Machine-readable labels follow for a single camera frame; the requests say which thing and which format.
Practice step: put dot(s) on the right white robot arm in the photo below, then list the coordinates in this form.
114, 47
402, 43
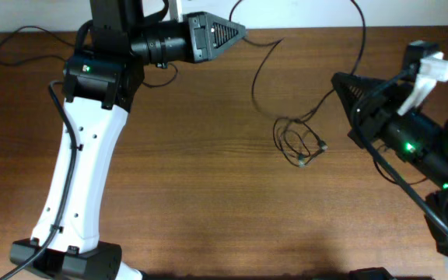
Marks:
435, 204

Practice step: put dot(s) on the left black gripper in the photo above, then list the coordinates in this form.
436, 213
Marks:
197, 37

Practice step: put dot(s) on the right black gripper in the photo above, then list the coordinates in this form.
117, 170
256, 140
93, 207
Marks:
366, 117

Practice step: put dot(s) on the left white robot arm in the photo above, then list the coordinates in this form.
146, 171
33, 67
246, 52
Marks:
100, 81

